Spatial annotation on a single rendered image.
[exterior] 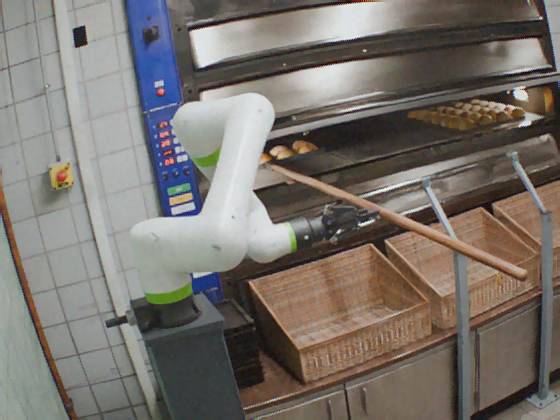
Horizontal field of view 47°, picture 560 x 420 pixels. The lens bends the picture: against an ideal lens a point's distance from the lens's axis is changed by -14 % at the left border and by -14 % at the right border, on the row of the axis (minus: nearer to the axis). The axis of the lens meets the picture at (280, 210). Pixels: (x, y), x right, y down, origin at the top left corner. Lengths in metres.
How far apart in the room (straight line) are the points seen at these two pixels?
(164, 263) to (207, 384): 0.34
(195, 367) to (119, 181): 1.15
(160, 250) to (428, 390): 1.51
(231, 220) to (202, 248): 0.09
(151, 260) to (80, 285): 1.17
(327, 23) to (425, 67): 0.50
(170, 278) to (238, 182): 0.28
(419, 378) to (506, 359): 0.47
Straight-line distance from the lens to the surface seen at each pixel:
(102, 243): 2.80
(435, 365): 2.85
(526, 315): 3.07
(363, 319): 3.05
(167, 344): 1.76
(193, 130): 1.96
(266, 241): 2.18
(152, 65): 2.72
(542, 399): 3.32
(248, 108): 1.89
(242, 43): 2.83
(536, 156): 3.61
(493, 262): 1.84
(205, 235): 1.64
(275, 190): 2.92
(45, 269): 2.83
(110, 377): 3.02
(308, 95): 2.92
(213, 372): 1.82
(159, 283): 1.73
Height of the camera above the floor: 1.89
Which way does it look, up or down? 16 degrees down
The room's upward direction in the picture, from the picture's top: 11 degrees counter-clockwise
